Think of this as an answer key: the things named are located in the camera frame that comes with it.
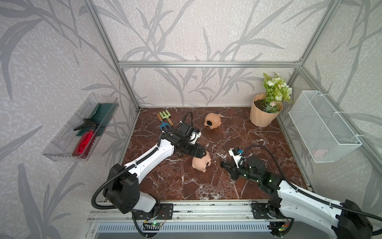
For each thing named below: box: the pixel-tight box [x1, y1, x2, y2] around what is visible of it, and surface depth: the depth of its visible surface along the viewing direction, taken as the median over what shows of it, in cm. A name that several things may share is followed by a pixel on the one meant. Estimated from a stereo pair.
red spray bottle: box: [71, 120, 98, 159], surface depth 60 cm
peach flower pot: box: [249, 92, 284, 128], surface depth 101 cm
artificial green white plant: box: [263, 72, 293, 114], surface depth 96 cm
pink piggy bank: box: [191, 150, 212, 173], surface depth 84 cm
